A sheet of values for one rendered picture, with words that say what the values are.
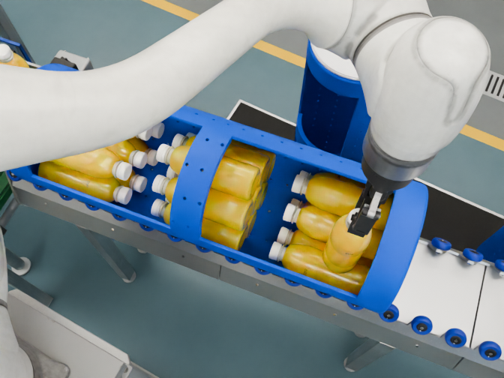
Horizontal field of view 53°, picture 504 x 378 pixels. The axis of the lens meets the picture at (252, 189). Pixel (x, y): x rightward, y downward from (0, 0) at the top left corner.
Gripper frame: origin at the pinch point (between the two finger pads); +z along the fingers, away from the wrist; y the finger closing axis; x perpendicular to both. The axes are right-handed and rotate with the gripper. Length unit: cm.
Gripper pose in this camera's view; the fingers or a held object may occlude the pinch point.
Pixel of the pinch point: (363, 214)
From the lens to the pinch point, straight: 86.9
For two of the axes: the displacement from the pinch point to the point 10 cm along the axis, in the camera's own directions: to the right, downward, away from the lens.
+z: -0.1, 4.4, 9.0
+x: -9.3, -3.3, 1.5
